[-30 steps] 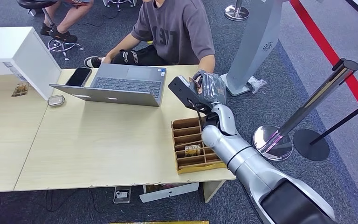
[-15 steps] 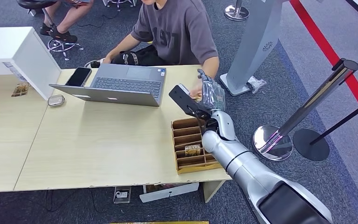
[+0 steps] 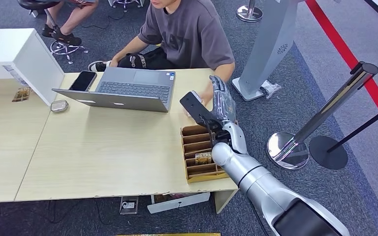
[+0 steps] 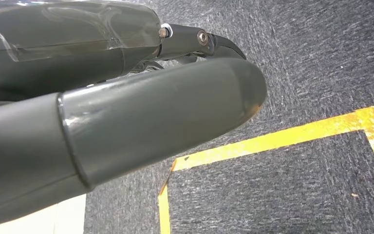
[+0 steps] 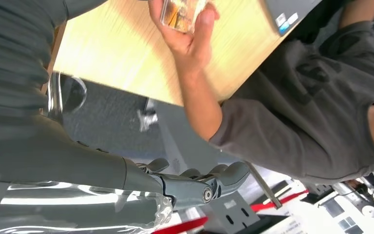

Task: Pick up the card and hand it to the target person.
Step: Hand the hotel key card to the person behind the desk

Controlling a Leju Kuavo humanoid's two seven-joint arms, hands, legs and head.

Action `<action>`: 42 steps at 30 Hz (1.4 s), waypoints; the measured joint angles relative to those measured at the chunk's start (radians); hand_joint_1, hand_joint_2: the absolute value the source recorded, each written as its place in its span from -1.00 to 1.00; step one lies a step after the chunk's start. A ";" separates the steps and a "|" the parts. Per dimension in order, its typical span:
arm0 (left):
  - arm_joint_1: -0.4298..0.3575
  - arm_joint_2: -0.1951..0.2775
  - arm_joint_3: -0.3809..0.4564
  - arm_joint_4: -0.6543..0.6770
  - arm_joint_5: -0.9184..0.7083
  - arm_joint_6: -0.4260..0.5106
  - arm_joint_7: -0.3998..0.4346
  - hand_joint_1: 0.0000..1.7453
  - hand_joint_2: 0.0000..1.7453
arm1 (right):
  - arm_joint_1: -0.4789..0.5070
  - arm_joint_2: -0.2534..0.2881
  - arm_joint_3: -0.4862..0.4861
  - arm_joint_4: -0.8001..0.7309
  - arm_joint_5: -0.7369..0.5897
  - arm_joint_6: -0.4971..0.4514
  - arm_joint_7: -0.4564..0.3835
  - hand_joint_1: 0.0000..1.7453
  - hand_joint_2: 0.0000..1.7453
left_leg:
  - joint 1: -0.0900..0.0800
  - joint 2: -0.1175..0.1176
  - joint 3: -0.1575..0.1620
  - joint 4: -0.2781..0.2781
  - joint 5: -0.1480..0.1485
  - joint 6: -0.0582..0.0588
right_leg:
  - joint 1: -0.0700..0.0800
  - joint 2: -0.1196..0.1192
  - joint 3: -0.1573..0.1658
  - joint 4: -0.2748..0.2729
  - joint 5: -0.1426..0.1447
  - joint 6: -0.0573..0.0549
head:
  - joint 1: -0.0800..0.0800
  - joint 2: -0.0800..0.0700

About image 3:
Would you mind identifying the person's left hand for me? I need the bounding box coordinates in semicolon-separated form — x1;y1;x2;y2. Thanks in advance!
200;88;215;106

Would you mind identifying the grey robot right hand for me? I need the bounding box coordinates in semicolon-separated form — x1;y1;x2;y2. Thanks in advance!
209;75;237;124

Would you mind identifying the hotel card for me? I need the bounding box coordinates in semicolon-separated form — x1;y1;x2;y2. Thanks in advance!
194;152;213;166

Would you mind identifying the person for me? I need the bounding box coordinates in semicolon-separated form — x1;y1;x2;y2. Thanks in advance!
41;0;99;46
88;0;236;107

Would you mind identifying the cardboard card holder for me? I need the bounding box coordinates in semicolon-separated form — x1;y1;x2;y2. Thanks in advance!
180;123;231;184

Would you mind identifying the brown card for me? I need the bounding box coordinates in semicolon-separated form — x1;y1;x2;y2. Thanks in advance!
11;87;32;103

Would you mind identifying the grey laptop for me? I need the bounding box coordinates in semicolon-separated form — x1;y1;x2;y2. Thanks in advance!
51;66;177;114

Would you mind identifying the black smartphone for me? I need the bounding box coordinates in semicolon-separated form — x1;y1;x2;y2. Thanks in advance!
68;70;97;92

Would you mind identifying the clear plastic bag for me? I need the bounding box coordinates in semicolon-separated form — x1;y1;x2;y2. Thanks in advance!
260;80;282;100

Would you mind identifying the chrome chair base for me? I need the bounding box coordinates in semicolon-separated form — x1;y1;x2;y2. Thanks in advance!
108;0;145;13

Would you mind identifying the grey floor kiosk stand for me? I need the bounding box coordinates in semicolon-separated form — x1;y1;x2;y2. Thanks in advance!
231;0;307;102

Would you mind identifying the chrome stanchion base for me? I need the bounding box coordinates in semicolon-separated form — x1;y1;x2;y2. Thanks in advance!
236;0;264;23

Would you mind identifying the white desk leg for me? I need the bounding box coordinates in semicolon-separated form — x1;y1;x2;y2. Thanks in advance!
213;189;239;215

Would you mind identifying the black stool with chrome base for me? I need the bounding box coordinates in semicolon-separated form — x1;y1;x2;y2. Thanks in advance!
17;0;89;65

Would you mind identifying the white drawer panel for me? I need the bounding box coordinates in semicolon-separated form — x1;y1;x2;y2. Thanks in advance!
147;192;211;215

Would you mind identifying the white box cabinet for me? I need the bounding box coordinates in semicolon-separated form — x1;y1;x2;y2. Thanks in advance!
0;28;65;107

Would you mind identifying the red barrier belt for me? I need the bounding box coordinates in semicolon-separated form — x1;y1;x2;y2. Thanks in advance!
305;0;378;139

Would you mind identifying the floor socket box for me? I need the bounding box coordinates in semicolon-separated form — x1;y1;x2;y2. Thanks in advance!
119;196;139;216

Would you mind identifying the chrome stanchion post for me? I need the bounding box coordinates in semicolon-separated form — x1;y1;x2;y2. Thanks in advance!
266;61;378;171

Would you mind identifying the black stanchion post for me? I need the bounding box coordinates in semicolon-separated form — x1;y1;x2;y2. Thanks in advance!
309;99;378;171

